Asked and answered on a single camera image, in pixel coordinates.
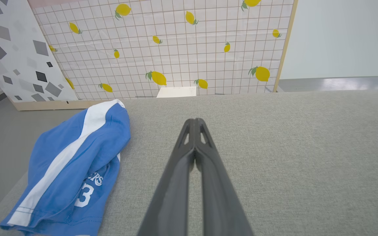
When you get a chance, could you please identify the blue shorts with white stripe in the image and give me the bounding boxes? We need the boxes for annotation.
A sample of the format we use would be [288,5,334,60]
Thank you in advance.
[0,99,131,236]

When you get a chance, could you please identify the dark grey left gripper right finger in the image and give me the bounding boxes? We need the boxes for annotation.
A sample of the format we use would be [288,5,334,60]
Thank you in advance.
[195,118,254,236]

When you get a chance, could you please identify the white rectangular box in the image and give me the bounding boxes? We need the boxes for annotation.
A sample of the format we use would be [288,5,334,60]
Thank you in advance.
[157,87,197,98]

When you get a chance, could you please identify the grey terrazzo print panel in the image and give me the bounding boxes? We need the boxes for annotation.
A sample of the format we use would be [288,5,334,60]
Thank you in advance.
[0,0,107,111]

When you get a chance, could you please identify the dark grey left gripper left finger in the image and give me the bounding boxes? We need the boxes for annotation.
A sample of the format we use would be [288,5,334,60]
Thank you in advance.
[137,118,196,236]

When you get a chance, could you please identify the grey fabric sofa cushion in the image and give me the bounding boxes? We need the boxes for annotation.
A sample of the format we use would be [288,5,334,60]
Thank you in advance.
[0,90,378,236]

